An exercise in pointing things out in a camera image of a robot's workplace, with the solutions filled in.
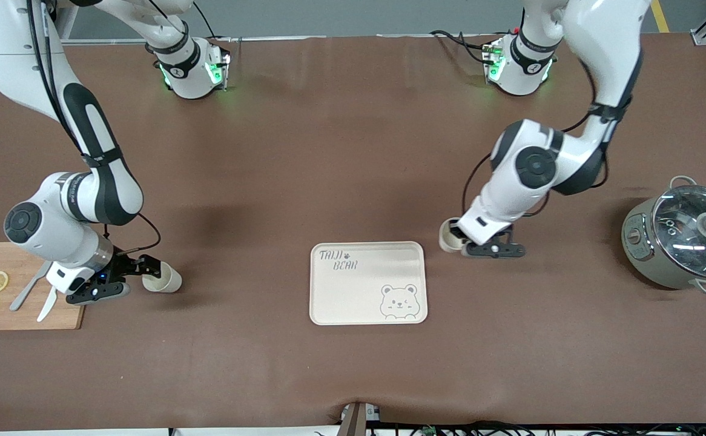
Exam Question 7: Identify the white IKEA cup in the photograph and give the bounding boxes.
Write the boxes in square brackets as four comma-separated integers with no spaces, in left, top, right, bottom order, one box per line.
[438,217,470,253]
[142,262,183,294]

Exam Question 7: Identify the cream bear print tray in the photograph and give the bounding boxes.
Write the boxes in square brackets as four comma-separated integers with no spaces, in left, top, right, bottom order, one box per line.
[309,241,428,326]

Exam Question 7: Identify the white plastic knife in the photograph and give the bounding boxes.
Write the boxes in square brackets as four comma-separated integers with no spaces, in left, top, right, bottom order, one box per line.
[36,286,59,323]

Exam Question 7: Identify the grey plastic knife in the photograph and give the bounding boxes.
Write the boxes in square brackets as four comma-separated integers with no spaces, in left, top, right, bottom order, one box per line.
[9,260,52,312]

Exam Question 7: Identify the sage green cooking pot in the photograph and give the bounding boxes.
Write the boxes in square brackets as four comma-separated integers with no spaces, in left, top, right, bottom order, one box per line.
[621,176,706,296]

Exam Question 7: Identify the brown table cover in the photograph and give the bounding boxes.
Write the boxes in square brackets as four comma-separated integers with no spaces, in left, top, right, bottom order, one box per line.
[0,33,706,432]

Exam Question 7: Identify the glass pot lid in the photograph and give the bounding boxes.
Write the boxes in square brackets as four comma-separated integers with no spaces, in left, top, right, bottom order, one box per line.
[652,185,706,280]

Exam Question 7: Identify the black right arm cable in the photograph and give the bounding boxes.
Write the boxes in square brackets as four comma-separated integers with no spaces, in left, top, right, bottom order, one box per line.
[26,0,162,255]

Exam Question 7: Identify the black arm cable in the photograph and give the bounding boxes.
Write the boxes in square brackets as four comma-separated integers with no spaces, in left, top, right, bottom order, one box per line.
[26,0,162,255]
[461,58,629,219]

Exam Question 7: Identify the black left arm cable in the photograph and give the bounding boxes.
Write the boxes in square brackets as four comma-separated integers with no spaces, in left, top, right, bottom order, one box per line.
[461,58,629,219]

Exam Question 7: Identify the black table edge cables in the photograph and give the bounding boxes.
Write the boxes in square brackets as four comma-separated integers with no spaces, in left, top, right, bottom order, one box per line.
[314,421,706,436]

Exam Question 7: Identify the black left base cables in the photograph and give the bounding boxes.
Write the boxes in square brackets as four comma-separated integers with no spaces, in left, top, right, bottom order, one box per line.
[429,29,490,64]

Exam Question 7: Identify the grey table edge bracket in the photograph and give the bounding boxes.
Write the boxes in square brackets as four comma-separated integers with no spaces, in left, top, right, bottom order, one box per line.
[338,401,382,436]

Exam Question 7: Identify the black right base cable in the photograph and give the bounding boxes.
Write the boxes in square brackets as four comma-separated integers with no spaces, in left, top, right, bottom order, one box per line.
[193,0,218,41]

